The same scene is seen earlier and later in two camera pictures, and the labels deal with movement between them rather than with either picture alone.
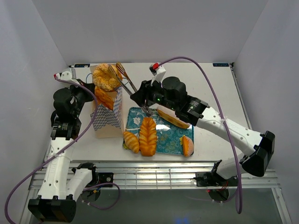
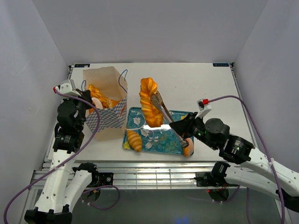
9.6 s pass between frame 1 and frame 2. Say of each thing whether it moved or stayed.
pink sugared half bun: stayed
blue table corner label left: stayed
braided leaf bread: moved
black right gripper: moved
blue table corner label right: stayed
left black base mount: stayed
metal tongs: moved
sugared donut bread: moved
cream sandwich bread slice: moved
